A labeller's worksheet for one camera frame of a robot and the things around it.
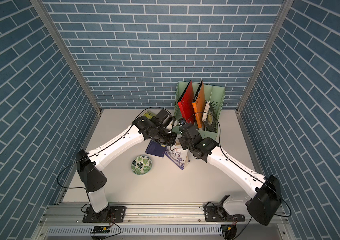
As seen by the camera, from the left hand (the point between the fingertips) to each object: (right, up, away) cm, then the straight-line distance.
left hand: (179, 144), depth 76 cm
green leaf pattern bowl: (-23, -15, +14) cm, 31 cm away
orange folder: (+11, +23, +12) cm, 28 cm away
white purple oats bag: (-1, -7, +3) cm, 7 cm away
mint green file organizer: (+25, +30, +26) cm, 47 cm away
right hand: (+5, +4, +4) cm, 8 cm away
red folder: (+4, +23, +14) cm, 27 cm away
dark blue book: (-15, -6, +20) cm, 26 cm away
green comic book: (-24, +17, +39) cm, 49 cm away
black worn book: (+19, +13, +17) cm, 29 cm away
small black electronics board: (-39, -41, -4) cm, 57 cm away
